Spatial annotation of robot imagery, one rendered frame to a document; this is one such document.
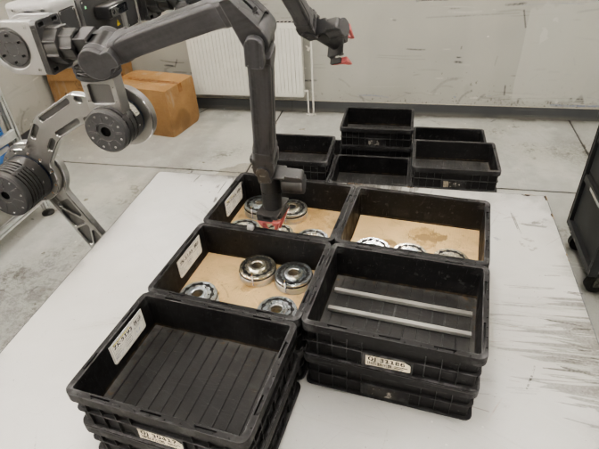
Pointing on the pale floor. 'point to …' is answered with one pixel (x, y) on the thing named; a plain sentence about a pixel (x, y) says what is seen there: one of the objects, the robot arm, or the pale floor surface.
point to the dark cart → (587, 218)
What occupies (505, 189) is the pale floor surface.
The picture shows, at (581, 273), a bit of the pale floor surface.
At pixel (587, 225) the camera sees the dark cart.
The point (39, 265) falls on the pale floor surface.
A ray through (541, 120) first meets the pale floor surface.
